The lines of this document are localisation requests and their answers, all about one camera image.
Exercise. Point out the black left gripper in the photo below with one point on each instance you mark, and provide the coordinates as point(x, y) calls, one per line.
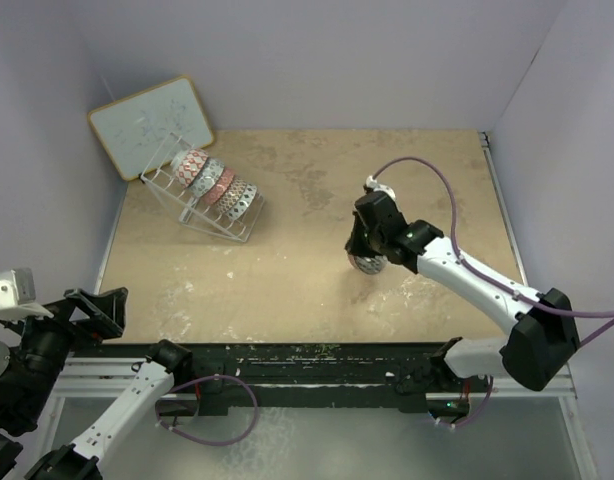
point(105, 310)

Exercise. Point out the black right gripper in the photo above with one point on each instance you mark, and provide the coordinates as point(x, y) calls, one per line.
point(354, 246)

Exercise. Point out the white black diamond bowl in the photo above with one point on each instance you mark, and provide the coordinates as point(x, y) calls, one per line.
point(243, 203)

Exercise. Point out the brown floral pattern bowl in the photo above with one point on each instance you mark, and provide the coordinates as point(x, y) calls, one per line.
point(232, 194)

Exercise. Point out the pink floral pattern bowl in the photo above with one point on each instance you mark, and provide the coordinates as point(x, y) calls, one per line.
point(220, 187)

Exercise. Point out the black leaf pattern bowl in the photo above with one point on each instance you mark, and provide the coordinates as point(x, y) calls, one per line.
point(207, 177)

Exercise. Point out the blue triangle pattern bowl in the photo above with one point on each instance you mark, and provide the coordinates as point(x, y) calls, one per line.
point(186, 165)

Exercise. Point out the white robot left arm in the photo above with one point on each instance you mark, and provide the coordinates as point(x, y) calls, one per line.
point(33, 392)

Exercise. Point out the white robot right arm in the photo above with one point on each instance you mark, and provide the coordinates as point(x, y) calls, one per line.
point(539, 331)

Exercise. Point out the yellow framed whiteboard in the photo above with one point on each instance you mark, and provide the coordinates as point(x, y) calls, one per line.
point(131, 129)

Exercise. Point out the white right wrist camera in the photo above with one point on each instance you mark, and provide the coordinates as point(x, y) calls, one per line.
point(373, 185)

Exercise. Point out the black aluminium base frame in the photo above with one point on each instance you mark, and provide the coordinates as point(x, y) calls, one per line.
point(399, 376)

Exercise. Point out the white wire dish rack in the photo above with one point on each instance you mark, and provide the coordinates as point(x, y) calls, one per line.
point(191, 211)

